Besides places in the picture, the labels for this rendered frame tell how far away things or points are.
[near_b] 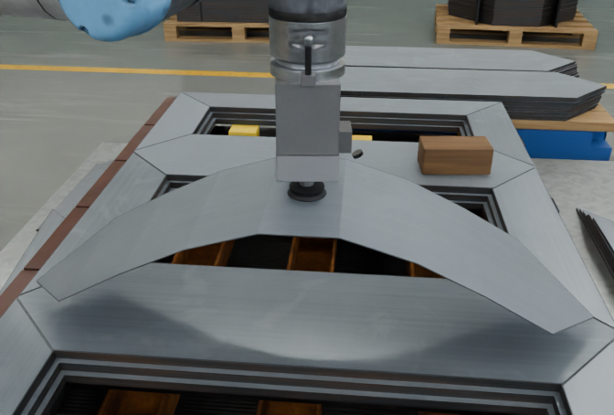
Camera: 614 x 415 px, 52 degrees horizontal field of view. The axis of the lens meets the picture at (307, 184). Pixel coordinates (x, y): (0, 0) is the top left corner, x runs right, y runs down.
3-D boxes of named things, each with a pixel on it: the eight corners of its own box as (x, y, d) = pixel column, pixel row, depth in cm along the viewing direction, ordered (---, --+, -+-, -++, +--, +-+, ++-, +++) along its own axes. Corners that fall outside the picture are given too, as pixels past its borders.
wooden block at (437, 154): (482, 160, 116) (485, 135, 114) (491, 175, 111) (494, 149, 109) (417, 160, 116) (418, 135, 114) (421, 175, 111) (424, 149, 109)
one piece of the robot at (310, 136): (374, 47, 58) (365, 205, 65) (365, 24, 66) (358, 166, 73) (267, 47, 58) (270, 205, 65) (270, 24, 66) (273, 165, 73)
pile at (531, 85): (569, 71, 183) (574, 50, 180) (617, 123, 148) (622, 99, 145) (295, 63, 189) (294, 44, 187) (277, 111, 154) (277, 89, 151)
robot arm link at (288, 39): (344, 5, 64) (350, 25, 57) (343, 49, 66) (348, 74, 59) (269, 5, 64) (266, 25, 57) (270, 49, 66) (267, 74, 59)
